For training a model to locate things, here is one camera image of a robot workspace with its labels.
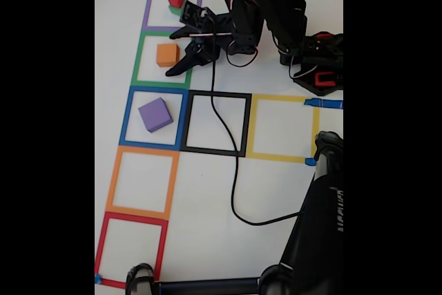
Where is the red base clamp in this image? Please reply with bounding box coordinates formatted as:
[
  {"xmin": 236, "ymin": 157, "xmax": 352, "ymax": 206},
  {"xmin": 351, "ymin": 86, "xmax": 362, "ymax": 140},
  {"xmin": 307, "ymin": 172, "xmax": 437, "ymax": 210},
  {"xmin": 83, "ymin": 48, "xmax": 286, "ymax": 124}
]
[{"xmin": 314, "ymin": 71, "xmax": 336, "ymax": 88}]

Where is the blue square frame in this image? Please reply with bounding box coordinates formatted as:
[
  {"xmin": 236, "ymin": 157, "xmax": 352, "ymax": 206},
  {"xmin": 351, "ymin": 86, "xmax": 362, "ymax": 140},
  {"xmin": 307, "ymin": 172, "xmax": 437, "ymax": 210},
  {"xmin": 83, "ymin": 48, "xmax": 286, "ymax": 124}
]
[{"xmin": 119, "ymin": 86, "xmax": 190, "ymax": 151}]

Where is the orange square frame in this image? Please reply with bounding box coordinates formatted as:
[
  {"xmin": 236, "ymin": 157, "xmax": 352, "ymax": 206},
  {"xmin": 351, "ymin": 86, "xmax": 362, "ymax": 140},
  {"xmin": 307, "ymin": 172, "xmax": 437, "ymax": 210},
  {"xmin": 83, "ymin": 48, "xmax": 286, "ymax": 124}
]
[{"xmin": 105, "ymin": 145, "xmax": 180, "ymax": 220}]

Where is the large purple cube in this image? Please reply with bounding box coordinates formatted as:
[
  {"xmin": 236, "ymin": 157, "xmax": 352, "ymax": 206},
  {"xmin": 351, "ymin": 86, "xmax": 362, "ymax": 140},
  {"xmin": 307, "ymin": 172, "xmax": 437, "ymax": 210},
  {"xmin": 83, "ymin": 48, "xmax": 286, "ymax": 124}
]
[{"xmin": 137, "ymin": 97, "xmax": 174, "ymax": 133}]

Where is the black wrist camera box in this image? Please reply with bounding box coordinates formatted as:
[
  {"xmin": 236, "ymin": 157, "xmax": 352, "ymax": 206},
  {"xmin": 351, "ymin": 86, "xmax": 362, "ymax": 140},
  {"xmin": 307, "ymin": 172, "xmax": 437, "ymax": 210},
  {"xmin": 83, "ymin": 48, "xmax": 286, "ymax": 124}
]
[{"xmin": 179, "ymin": 0, "xmax": 215, "ymax": 32}]

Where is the yellow square frame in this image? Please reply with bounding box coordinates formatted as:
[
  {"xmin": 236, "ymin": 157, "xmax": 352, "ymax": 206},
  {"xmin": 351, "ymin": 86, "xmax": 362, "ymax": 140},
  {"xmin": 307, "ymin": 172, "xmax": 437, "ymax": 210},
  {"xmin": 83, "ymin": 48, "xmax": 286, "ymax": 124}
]
[{"xmin": 245, "ymin": 93, "xmax": 320, "ymax": 164}]

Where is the orange cube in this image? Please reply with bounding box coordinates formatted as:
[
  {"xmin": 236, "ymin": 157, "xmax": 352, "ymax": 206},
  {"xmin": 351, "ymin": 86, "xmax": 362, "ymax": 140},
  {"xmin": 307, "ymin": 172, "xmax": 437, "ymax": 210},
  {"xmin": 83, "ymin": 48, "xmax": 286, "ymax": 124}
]
[{"xmin": 155, "ymin": 43, "xmax": 180, "ymax": 68}]

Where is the black camera cable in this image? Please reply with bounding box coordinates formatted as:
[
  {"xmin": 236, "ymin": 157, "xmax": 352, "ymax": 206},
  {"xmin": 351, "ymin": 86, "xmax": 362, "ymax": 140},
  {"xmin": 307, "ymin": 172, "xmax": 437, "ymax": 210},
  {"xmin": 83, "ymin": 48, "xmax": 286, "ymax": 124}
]
[{"xmin": 205, "ymin": 13, "xmax": 305, "ymax": 226}]

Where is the green square frame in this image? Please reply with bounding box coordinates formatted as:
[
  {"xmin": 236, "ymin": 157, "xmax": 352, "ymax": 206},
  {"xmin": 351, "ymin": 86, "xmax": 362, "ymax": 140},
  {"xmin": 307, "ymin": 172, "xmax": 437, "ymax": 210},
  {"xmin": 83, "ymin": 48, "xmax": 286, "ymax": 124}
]
[{"xmin": 131, "ymin": 30, "xmax": 197, "ymax": 89}]

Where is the purple square frame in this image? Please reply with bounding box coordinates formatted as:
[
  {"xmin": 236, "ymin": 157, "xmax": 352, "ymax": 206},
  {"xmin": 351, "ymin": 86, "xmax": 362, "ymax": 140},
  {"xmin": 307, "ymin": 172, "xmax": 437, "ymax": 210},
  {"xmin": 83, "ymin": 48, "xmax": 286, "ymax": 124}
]
[{"xmin": 141, "ymin": 0, "xmax": 204, "ymax": 33}]

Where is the thin servo wire loop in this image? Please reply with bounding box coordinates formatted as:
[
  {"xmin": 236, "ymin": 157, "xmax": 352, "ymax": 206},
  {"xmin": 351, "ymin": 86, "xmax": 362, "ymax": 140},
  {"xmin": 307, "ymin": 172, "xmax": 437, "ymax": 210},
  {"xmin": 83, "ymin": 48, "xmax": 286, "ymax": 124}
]
[{"xmin": 226, "ymin": 44, "xmax": 259, "ymax": 68}]

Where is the black square frame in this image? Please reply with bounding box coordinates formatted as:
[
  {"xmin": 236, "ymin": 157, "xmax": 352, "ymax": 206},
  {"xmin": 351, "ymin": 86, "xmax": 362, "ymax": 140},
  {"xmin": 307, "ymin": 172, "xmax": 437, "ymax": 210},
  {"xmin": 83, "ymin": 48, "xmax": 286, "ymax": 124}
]
[{"xmin": 179, "ymin": 90, "xmax": 252, "ymax": 158}]

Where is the black camera tripod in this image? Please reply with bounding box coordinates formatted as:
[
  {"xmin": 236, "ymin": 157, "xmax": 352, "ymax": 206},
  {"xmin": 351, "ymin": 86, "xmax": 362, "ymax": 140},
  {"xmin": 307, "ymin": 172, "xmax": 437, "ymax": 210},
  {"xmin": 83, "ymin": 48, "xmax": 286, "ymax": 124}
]
[{"xmin": 124, "ymin": 131, "xmax": 344, "ymax": 295}]

